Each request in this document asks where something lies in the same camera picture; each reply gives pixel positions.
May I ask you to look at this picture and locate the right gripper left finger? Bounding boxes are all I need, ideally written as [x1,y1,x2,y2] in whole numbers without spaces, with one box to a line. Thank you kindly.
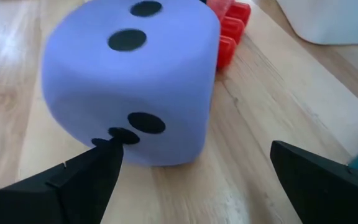
[0,136,125,224]

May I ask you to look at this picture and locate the white plastic bin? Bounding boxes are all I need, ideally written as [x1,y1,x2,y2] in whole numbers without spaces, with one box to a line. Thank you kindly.
[275,0,358,45]

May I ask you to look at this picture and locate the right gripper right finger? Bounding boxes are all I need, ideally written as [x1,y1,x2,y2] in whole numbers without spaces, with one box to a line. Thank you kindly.
[269,140,358,224]

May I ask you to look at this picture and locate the large red toy brick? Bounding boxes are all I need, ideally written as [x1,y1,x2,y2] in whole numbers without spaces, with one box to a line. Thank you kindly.
[206,0,252,71]

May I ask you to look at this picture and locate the purple foam die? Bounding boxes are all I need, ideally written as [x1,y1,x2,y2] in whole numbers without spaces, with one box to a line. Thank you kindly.
[41,0,221,167]

